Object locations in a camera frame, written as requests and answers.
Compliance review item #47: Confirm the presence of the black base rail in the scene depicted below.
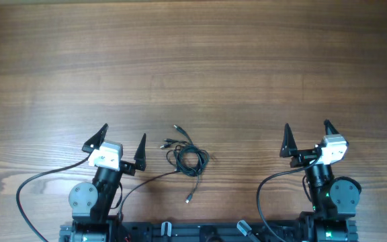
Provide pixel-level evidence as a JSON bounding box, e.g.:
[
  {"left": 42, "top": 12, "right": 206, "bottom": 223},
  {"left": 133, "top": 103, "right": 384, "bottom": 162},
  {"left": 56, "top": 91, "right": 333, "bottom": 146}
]
[{"left": 58, "top": 220, "right": 359, "bottom": 242}]

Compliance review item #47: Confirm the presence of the camera cable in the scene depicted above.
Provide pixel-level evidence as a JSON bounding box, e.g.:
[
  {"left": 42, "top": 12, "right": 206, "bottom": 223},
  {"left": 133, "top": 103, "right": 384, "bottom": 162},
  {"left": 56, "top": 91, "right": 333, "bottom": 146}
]
[
  {"left": 256, "top": 147, "right": 323, "bottom": 242},
  {"left": 15, "top": 155, "right": 91, "bottom": 242}
]

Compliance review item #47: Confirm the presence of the left camera cable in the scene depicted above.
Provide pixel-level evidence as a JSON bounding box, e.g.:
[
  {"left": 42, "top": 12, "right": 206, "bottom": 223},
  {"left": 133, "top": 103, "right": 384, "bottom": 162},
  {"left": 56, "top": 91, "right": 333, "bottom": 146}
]
[{"left": 15, "top": 155, "right": 91, "bottom": 242}]

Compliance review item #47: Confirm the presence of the right camera cable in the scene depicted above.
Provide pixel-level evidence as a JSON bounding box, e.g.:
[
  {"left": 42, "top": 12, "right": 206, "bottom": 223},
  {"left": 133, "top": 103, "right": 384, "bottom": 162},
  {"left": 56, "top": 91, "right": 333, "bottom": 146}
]
[{"left": 256, "top": 147, "right": 323, "bottom": 242}]

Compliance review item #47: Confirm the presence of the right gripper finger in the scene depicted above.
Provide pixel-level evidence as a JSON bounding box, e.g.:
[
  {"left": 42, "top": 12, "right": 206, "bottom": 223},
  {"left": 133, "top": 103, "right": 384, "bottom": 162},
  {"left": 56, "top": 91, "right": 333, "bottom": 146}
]
[
  {"left": 324, "top": 119, "right": 339, "bottom": 135},
  {"left": 279, "top": 123, "right": 298, "bottom": 158}
]

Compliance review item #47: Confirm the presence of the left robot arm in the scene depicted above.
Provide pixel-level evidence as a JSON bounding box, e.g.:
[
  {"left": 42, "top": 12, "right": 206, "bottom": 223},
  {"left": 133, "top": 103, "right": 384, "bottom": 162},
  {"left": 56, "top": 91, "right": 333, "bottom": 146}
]
[{"left": 58, "top": 124, "right": 146, "bottom": 242}]

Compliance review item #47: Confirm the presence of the black cable bundle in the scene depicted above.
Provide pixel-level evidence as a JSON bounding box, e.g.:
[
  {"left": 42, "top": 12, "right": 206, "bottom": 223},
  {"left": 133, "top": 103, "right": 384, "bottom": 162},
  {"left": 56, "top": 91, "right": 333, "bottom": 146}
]
[{"left": 119, "top": 124, "right": 210, "bottom": 216}]

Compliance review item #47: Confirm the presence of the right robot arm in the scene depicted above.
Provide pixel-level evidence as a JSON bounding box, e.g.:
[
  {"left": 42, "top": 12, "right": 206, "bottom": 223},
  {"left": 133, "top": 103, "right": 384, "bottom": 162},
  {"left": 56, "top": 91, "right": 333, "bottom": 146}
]
[{"left": 279, "top": 120, "right": 361, "bottom": 242}]

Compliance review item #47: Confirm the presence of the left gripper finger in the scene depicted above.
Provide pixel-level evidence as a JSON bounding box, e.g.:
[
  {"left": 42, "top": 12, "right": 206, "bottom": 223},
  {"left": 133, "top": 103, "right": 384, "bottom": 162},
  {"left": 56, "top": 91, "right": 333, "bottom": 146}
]
[
  {"left": 82, "top": 123, "right": 109, "bottom": 153},
  {"left": 134, "top": 133, "right": 146, "bottom": 171}
]

